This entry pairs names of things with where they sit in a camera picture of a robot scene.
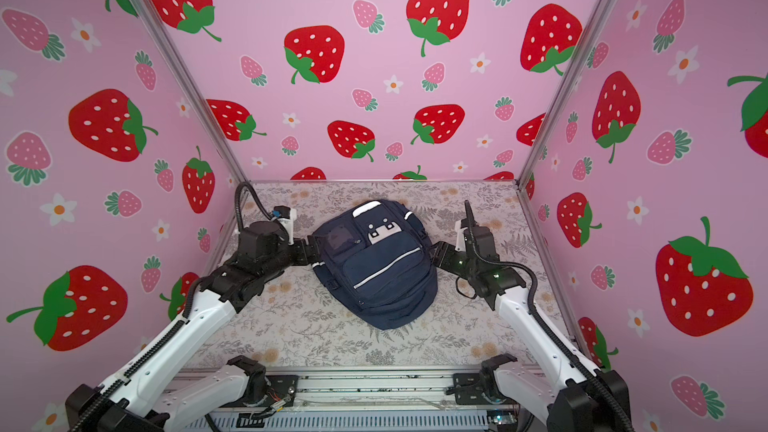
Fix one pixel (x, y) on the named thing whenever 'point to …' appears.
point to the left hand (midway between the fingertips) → (314, 238)
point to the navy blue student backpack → (377, 257)
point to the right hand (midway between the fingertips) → (432, 251)
